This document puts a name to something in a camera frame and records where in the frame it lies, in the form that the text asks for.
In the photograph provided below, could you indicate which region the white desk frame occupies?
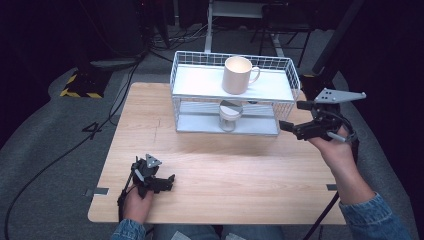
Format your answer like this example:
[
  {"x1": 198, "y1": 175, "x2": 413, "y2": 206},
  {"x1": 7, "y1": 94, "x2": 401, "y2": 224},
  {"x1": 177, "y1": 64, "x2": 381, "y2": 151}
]
[{"x1": 203, "y1": 0, "x2": 286, "y2": 58}]

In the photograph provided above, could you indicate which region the glass jar with white lid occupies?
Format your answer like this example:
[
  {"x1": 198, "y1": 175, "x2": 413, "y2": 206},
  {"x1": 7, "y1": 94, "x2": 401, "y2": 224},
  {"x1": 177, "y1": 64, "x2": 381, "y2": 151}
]
[{"x1": 218, "y1": 99, "x2": 244, "y2": 133}]

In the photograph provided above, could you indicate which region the yellow black striped base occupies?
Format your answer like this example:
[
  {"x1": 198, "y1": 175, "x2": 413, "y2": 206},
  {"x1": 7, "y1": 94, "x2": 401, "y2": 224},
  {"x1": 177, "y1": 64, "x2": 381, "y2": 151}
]
[{"x1": 59, "y1": 68, "x2": 113, "y2": 99}]

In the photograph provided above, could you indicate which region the bundle of floor cables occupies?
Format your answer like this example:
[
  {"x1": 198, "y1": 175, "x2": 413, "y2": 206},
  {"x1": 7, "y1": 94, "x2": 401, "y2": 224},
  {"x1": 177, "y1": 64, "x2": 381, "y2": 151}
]
[{"x1": 146, "y1": 23, "x2": 214, "y2": 56}]

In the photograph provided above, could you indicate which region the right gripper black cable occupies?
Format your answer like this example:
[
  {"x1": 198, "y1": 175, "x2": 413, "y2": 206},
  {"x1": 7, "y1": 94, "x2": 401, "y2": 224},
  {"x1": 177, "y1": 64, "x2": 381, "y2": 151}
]
[{"x1": 301, "y1": 191, "x2": 341, "y2": 240}]

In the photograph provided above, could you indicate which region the white cup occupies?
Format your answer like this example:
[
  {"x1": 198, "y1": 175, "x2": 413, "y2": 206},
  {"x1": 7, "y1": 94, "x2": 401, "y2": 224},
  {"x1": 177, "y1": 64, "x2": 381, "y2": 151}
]
[{"x1": 221, "y1": 55, "x2": 262, "y2": 96}]

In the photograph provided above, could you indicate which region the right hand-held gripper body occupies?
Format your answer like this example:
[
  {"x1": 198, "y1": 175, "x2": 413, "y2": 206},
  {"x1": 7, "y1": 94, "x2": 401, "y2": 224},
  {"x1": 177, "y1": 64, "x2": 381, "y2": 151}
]
[{"x1": 298, "y1": 87, "x2": 367, "y2": 144}]

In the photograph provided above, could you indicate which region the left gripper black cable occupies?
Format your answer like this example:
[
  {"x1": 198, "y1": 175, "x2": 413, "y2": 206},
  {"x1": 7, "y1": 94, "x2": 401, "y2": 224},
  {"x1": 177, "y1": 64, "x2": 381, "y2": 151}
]
[{"x1": 117, "y1": 169, "x2": 138, "y2": 223}]

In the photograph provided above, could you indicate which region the person's left hand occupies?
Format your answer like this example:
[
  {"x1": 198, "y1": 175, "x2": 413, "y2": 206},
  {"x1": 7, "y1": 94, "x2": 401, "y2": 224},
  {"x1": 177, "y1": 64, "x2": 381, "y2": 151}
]
[{"x1": 122, "y1": 186, "x2": 155, "y2": 224}]

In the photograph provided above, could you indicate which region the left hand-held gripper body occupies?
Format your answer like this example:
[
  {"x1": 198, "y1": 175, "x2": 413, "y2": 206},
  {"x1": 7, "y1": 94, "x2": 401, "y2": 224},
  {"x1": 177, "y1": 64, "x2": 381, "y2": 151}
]
[{"x1": 131, "y1": 153, "x2": 163, "y2": 200}]

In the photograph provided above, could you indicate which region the grey flat stand base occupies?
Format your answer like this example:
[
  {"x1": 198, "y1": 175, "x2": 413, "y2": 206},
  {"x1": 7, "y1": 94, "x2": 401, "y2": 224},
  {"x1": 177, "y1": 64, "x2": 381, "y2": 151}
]
[{"x1": 89, "y1": 58, "x2": 144, "y2": 70}]

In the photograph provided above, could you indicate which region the black metal chair frame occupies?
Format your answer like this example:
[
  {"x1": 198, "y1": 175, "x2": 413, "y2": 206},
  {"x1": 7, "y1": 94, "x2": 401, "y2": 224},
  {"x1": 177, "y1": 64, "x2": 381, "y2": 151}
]
[{"x1": 249, "y1": 3, "x2": 314, "y2": 68}]

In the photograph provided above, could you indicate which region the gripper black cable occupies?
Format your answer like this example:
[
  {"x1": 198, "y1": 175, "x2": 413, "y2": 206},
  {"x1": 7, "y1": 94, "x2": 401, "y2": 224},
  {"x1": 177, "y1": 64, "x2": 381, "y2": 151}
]
[
  {"x1": 301, "y1": 191, "x2": 341, "y2": 240},
  {"x1": 117, "y1": 169, "x2": 138, "y2": 223}
]

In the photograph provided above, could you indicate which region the long black floor cable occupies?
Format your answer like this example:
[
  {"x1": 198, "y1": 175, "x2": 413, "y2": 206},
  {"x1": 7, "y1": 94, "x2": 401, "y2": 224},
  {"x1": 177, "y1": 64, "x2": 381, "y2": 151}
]
[{"x1": 3, "y1": 56, "x2": 144, "y2": 240}]

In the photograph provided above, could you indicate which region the person's right hand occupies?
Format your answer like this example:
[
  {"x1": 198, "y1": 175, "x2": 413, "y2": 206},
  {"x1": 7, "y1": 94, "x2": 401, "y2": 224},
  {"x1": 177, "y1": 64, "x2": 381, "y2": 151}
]
[{"x1": 308, "y1": 126, "x2": 358, "y2": 174}]

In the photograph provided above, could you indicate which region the black slanted stand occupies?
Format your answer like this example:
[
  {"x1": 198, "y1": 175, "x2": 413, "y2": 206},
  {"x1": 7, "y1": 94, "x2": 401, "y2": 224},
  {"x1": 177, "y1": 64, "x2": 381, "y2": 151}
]
[{"x1": 299, "y1": 0, "x2": 366, "y2": 102}]

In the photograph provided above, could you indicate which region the white wire shelf rack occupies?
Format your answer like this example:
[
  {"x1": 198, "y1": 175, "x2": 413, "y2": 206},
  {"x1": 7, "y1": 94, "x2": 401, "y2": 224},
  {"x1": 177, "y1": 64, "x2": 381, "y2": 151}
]
[{"x1": 169, "y1": 50, "x2": 301, "y2": 137}]

